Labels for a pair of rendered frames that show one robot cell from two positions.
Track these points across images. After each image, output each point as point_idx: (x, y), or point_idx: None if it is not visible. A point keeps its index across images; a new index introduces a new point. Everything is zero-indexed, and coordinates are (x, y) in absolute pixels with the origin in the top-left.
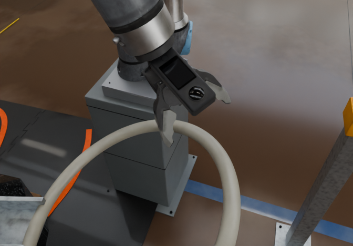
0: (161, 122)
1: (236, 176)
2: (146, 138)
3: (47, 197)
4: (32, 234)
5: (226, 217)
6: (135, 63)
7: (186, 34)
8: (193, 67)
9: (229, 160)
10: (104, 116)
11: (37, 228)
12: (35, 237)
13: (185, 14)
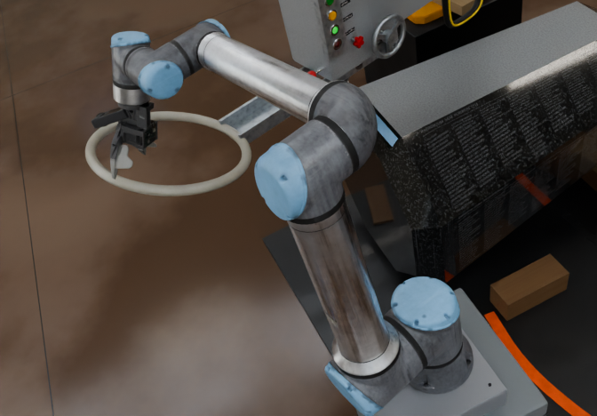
0: None
1: (98, 173)
2: None
3: (241, 140)
4: (227, 129)
5: (92, 155)
6: None
7: (331, 362)
8: (118, 130)
9: (107, 177)
10: None
11: (229, 132)
12: (225, 131)
13: (348, 364)
